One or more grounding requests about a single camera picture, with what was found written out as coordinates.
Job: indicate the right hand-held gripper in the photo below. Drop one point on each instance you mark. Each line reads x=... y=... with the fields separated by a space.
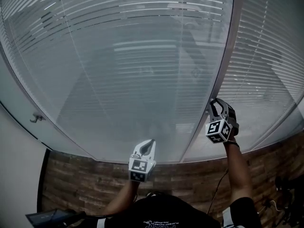
x=224 y=129

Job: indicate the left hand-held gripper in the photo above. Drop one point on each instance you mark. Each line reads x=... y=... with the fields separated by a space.
x=139 y=166

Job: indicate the person's right forearm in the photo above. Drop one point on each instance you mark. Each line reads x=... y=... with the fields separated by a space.
x=237 y=170

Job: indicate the person's left forearm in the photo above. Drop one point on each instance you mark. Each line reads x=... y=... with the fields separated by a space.
x=123 y=196

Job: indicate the person's black shirt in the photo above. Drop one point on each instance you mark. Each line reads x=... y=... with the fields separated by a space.
x=166 y=212

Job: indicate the black tripod stand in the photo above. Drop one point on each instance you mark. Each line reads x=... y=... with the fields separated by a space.
x=285 y=186

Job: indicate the dark tablet screen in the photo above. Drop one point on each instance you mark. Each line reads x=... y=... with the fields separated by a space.
x=45 y=218

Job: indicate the frosted glass door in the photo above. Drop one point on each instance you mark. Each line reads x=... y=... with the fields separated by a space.
x=23 y=113

